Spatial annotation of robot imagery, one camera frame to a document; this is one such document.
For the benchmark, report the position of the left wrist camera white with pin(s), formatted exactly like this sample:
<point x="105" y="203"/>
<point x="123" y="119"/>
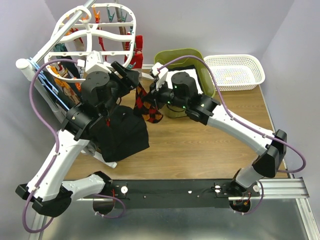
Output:
<point x="94" y="63"/>

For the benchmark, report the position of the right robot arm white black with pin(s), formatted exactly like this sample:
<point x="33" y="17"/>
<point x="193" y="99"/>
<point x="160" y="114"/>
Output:
<point x="269" y="146"/>

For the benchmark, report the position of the white drying rack stand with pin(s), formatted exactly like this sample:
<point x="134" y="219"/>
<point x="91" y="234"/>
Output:
<point x="30" y="66"/>

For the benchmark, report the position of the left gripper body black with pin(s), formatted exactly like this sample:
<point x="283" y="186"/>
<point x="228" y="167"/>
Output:
<point x="120" y="87"/>

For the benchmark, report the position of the white round sock hanger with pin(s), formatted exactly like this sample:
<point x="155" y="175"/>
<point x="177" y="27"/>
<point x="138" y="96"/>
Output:
<point x="106" y="21"/>

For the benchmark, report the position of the white folded cloth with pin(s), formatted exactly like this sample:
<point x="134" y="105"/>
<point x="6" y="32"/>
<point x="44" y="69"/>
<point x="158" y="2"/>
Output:
<point x="192" y="73"/>

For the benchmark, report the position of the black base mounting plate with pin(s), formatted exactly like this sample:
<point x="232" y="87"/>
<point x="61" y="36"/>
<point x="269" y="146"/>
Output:
<point x="178" y="193"/>

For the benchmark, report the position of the black garment pile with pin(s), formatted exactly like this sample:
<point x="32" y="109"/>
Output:
<point x="125" y="135"/>

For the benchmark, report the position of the white perforated basket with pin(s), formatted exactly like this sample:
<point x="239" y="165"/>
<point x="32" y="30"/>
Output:
<point x="236" y="72"/>

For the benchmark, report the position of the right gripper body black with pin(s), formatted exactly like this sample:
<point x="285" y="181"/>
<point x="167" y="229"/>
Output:
<point x="164" y="95"/>

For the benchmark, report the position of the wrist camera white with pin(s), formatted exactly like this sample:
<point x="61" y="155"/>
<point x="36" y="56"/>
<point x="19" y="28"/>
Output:
<point x="159" y="73"/>
<point x="94" y="63"/>

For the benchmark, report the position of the green plastic bin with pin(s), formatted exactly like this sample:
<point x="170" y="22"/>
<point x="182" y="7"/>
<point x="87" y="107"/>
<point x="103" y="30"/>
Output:
<point x="203" y="74"/>

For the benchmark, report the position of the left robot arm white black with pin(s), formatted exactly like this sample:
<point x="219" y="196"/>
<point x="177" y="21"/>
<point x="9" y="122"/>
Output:
<point x="47" y="185"/>

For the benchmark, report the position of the argyle sock red yellow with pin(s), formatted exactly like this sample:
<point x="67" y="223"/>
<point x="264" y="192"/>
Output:
<point x="108" y="123"/>
<point x="144" y="109"/>

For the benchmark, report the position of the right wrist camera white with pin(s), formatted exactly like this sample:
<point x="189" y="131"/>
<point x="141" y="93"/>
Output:
<point x="159" y="73"/>

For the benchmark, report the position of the aluminium frame rail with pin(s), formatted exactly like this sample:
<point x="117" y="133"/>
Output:
<point x="280" y="212"/>

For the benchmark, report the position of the red sock with grey toe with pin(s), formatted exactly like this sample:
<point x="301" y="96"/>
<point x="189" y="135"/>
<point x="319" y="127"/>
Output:
<point x="136" y="61"/>

